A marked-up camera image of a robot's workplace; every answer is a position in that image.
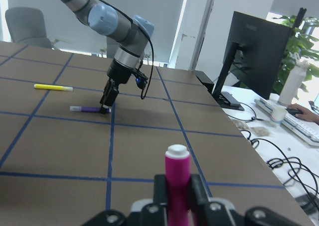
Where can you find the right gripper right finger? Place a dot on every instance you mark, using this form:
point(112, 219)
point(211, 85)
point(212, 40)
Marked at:
point(212, 211)

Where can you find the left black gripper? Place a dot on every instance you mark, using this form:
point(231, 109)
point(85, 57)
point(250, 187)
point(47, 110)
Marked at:
point(118, 74)

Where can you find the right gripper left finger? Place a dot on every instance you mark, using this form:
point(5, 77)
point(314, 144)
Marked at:
point(144, 212)

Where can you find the purple pen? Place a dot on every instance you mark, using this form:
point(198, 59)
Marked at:
point(89, 109)

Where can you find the pink pen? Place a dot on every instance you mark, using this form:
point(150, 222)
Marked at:
point(177, 174)

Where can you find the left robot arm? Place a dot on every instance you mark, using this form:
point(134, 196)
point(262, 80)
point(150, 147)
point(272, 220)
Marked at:
point(132, 34)

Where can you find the paper cup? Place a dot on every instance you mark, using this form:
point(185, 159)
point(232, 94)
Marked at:
point(277, 115)

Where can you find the yellow pen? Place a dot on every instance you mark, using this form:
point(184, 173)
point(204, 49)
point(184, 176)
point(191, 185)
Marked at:
point(52, 87)

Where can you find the grey office chair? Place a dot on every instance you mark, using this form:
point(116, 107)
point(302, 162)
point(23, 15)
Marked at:
point(26, 25)

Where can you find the white keyboard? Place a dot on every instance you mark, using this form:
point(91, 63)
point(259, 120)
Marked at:
point(306, 131)

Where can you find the person hand at desk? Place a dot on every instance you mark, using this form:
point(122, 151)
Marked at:
point(304, 113)

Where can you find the black monitor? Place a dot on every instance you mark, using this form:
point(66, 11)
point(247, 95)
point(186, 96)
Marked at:
point(253, 54)

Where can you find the white water bottle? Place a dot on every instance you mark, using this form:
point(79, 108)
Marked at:
point(295, 78)

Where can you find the green potted plant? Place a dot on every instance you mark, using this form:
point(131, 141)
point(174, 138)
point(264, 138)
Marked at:
point(300, 42)

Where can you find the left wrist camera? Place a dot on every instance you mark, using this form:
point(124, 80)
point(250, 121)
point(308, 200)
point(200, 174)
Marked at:
point(141, 79)

